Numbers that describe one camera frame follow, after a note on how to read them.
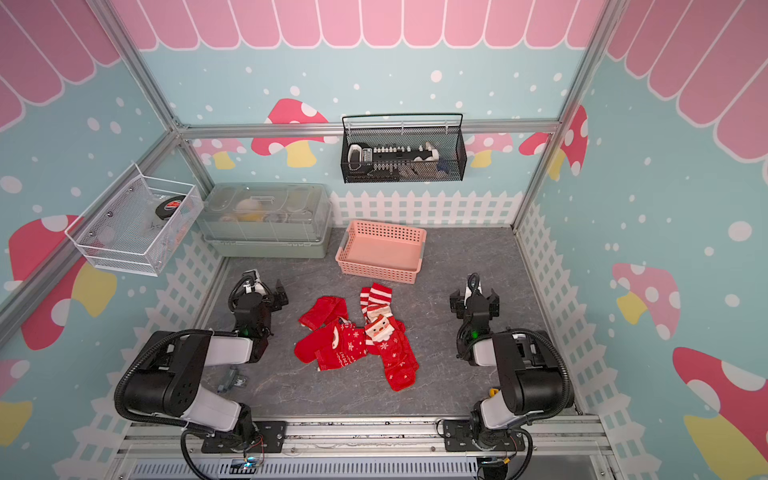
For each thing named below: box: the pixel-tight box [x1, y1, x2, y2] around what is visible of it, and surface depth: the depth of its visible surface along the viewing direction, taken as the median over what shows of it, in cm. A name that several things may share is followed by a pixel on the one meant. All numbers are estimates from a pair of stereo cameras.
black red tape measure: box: [155, 195, 186, 220], surface depth 79 cm
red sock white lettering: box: [294, 296, 369, 372], surface depth 90 cm
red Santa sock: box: [364, 315, 419, 392], surface depth 89 cm
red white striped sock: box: [360, 282, 393, 325], surface depth 100 cm
